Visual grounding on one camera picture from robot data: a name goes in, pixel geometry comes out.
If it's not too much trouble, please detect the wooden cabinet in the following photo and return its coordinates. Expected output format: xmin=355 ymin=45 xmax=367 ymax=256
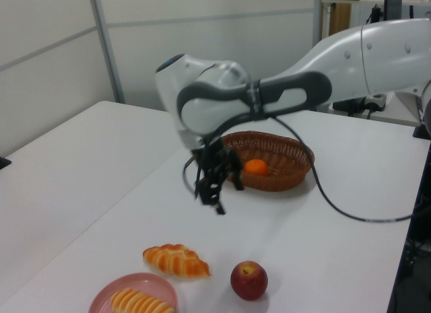
xmin=328 ymin=3 xmax=353 ymax=37

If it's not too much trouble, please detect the black power box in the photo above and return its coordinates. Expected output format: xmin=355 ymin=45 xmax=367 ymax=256
xmin=332 ymin=98 xmax=367 ymax=117

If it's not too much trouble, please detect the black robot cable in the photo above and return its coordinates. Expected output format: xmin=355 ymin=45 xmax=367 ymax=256
xmin=183 ymin=110 xmax=414 ymax=223

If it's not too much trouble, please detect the grey partition post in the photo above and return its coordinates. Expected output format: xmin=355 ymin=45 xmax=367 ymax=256
xmin=88 ymin=0 xmax=126 ymax=105

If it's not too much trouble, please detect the red apple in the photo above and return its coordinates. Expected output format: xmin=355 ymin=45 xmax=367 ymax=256
xmin=230 ymin=260 xmax=269 ymax=302

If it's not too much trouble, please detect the orange tangerine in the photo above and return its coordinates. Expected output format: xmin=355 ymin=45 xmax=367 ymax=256
xmin=244 ymin=159 xmax=269 ymax=177

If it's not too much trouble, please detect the grey emergency stop box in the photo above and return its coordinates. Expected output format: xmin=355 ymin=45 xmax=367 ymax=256
xmin=365 ymin=93 xmax=387 ymax=112

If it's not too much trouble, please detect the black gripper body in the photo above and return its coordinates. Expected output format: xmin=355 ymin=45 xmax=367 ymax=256
xmin=200 ymin=137 xmax=234 ymax=181

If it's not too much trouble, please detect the pink plate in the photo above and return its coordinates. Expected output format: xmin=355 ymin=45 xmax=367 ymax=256
xmin=87 ymin=272 xmax=178 ymax=313

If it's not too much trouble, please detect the brown woven basket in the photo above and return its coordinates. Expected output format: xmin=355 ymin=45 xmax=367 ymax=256
xmin=220 ymin=130 xmax=317 ymax=193

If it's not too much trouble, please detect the striped bread roll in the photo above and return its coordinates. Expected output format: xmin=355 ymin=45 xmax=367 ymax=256
xmin=110 ymin=287 xmax=176 ymax=313

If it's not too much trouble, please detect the braided pointed bread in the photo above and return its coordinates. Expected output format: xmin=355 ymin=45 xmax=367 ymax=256
xmin=142 ymin=243 xmax=211 ymax=279

